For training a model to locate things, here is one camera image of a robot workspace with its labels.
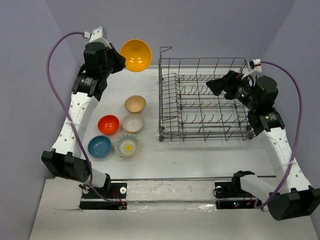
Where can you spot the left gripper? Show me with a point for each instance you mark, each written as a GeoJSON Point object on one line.
{"type": "Point", "coordinates": [119, 59]}

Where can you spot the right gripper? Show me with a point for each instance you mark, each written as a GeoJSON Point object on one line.
{"type": "Point", "coordinates": [217, 86]}

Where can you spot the yellow bowl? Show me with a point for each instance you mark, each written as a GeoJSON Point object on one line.
{"type": "Point", "coordinates": [138, 55]}

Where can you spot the beige bowl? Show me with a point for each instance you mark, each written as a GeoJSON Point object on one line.
{"type": "Point", "coordinates": [135, 104]}

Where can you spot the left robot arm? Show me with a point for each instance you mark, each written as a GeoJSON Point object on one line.
{"type": "Point", "coordinates": [67, 158]}

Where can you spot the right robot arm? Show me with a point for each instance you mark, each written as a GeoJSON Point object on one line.
{"type": "Point", "coordinates": [294, 196]}

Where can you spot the orange bowl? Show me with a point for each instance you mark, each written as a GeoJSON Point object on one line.
{"type": "Point", "coordinates": [108, 124]}

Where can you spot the white bowl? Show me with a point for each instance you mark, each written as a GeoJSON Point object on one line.
{"type": "Point", "coordinates": [133, 123]}

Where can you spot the patterned sunflower bowl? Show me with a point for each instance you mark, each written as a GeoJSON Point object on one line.
{"type": "Point", "coordinates": [126, 145]}

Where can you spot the blue bowl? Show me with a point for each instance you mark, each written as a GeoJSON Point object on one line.
{"type": "Point", "coordinates": [99, 146]}

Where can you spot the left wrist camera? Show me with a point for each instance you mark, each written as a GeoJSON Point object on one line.
{"type": "Point", "coordinates": [99, 35]}

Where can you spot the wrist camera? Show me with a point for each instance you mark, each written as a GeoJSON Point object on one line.
{"type": "Point", "coordinates": [256, 69]}
{"type": "Point", "coordinates": [99, 35]}

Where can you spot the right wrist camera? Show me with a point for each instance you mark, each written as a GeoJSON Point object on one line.
{"type": "Point", "coordinates": [256, 69]}

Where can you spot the grey wire dish rack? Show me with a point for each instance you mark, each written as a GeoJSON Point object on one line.
{"type": "Point", "coordinates": [188, 110]}

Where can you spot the metal rail bar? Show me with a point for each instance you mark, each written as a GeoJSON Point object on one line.
{"type": "Point", "coordinates": [217, 178]}

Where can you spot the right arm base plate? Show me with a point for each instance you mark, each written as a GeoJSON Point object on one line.
{"type": "Point", "coordinates": [227, 198]}

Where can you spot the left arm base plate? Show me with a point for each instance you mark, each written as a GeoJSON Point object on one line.
{"type": "Point", "coordinates": [115, 199]}

